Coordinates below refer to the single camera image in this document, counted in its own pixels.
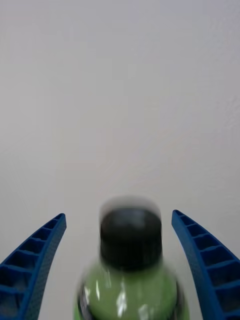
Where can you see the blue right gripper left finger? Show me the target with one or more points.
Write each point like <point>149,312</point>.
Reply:
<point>37,262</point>

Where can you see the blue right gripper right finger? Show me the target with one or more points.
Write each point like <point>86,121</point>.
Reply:
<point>212,262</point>

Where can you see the green bottle with black cap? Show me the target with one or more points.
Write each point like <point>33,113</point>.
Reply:
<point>131,282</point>

